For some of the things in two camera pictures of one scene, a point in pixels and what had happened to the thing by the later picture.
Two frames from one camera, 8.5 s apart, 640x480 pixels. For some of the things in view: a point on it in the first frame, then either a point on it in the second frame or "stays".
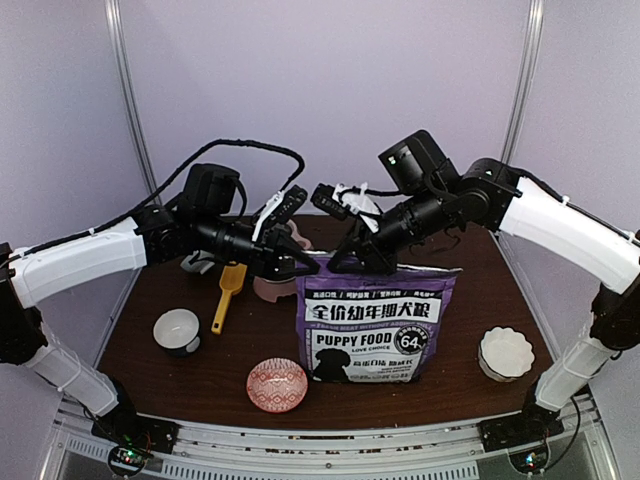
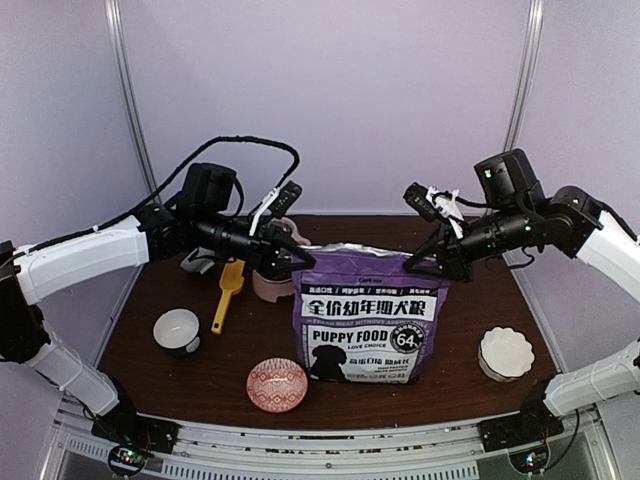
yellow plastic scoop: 232,279 stays
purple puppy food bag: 371,328 stays
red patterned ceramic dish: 277,385 stays
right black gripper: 364,248 to 444,245
